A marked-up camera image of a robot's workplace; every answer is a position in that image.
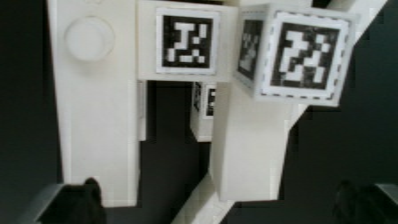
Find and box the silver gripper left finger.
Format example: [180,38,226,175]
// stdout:
[20,178,107,224]

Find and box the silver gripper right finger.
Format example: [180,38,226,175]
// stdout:
[333,181,398,224]

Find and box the white chair backrest part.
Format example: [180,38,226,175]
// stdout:
[47,0,390,208]

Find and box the white tagged cube front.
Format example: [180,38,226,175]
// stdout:
[235,3,359,107]

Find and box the white L-shaped fence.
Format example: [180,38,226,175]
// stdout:
[171,175,235,224]

